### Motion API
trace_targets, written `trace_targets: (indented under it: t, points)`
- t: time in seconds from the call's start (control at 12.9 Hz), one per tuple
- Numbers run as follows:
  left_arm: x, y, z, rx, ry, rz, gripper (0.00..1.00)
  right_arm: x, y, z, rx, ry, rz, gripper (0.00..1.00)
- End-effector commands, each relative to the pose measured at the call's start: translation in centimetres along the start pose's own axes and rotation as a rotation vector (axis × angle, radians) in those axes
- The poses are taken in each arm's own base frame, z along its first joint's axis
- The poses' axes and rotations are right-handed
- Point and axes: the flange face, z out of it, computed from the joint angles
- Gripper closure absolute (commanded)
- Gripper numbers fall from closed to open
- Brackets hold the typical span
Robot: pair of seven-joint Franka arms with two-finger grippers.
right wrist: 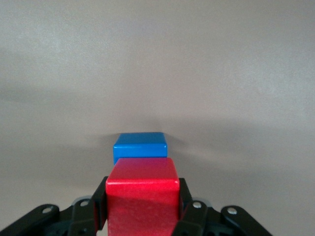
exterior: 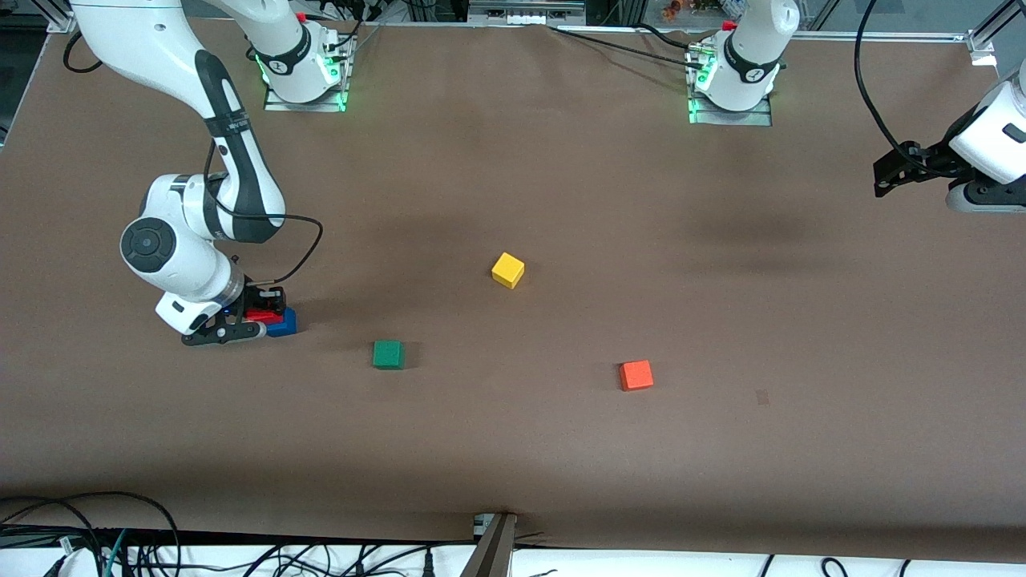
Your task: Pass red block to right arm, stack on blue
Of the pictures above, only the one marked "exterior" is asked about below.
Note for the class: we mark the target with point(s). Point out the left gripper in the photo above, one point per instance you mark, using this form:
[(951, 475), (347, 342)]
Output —
[(930, 158)]

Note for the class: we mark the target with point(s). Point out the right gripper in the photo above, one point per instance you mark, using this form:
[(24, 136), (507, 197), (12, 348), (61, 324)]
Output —
[(258, 296)]

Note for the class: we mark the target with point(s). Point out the red wooden block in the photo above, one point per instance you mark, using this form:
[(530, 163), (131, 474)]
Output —
[(263, 316)]

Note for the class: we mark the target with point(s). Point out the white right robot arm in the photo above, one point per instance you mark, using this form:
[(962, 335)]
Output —
[(176, 256)]

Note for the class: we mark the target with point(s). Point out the blue wooden block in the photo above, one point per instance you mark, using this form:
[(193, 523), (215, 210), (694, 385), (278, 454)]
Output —
[(284, 327)]

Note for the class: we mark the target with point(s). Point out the green wooden block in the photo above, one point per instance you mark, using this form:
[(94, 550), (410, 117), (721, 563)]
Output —
[(388, 354)]

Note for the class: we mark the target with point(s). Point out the yellow wooden block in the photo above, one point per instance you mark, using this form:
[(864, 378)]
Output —
[(507, 271)]

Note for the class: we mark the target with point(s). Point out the orange wooden block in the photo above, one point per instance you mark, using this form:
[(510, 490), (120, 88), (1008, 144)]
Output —
[(636, 375)]

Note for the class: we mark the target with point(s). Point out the brown paper table cover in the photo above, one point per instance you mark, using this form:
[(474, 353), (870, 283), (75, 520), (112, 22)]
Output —
[(513, 441)]

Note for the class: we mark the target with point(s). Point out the white power strip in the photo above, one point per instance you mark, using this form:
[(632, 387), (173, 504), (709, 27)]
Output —
[(525, 14)]

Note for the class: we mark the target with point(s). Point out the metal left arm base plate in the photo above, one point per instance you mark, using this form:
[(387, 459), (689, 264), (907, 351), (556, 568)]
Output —
[(753, 119)]

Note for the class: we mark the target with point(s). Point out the aluminium frame profile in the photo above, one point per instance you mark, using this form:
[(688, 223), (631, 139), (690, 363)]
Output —
[(60, 24), (990, 36)]

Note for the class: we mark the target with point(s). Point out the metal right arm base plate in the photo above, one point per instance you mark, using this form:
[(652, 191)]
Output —
[(304, 106)]

